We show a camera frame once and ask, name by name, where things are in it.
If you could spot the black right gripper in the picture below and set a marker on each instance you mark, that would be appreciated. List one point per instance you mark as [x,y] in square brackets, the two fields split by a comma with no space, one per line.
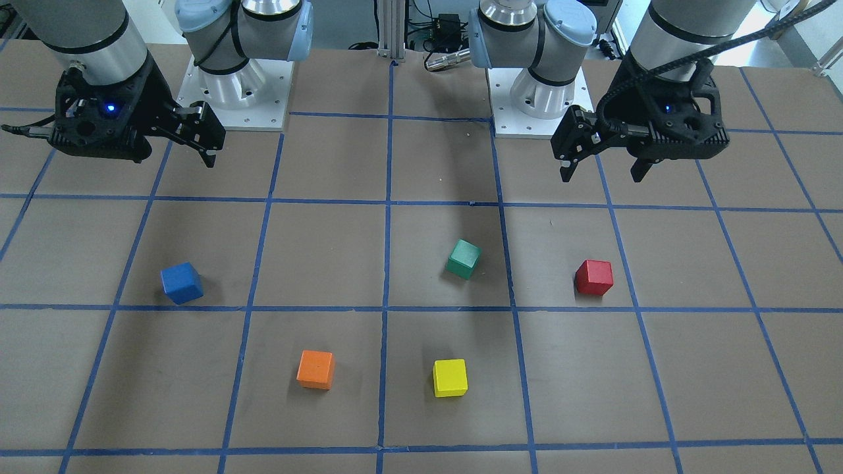
[152,99]

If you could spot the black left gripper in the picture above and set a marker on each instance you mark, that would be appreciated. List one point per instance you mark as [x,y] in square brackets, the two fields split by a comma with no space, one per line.
[631,105]

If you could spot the red wooden block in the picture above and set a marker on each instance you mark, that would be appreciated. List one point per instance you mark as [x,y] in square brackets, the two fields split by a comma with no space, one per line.
[594,277]

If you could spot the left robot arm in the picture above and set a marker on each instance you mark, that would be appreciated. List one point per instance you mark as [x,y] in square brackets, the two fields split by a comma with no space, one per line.
[550,40]

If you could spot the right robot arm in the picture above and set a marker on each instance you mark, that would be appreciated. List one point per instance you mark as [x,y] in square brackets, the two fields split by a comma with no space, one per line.
[110,40]

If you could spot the blue wooden block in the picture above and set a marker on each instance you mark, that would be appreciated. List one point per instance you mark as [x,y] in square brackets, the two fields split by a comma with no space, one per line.
[181,283]

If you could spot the green wooden block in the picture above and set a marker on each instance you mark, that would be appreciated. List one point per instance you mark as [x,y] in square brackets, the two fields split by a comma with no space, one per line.
[463,259]

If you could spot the orange wooden block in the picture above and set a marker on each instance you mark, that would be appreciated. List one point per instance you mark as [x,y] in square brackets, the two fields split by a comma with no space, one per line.
[316,370]

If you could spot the yellow wooden block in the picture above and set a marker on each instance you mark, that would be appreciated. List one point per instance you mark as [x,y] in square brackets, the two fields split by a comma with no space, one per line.
[450,377]

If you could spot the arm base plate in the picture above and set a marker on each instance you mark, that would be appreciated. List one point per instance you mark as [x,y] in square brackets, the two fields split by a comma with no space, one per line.
[252,99]
[520,112]

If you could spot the aluminium frame post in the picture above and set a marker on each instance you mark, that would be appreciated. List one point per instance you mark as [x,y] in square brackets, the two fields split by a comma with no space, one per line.
[391,29]

